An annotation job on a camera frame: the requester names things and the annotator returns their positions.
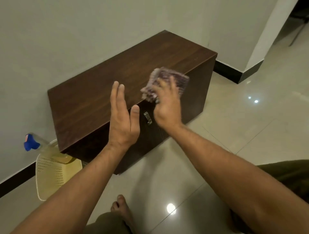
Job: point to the person's left hand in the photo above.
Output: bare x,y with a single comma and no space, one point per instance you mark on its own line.
122,127

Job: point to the person's right hand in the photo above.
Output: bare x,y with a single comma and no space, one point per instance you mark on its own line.
167,111

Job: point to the person's left middle finger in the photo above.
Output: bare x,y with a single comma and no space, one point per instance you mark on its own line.
115,96

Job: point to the person's left thumb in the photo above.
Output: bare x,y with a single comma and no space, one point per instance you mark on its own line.
135,115

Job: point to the person's right fingers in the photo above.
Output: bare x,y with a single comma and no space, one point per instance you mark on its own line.
169,90

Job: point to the purple cleaning cloth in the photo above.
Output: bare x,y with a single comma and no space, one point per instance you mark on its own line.
157,82

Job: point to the person's left forearm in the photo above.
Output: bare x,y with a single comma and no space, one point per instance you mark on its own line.
72,192

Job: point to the person's right forearm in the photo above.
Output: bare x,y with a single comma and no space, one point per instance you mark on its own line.
229,178

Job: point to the dark brown wooden cabinet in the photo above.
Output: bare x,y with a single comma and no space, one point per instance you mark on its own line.
96,101

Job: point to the spray bottle with blue nozzle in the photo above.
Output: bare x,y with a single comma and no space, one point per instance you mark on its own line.
32,143

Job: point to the person's left foot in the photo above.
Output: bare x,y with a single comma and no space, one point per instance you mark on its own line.
123,209

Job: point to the cream plastic perforated basket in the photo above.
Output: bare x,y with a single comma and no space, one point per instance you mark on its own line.
49,178

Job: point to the person's left leg olive trousers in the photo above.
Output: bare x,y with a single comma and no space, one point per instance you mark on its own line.
108,225

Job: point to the person's leg olive trousers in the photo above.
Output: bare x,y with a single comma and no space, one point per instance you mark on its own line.
289,176
108,225

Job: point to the person's right leg olive trousers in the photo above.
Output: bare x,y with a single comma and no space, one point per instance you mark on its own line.
289,176

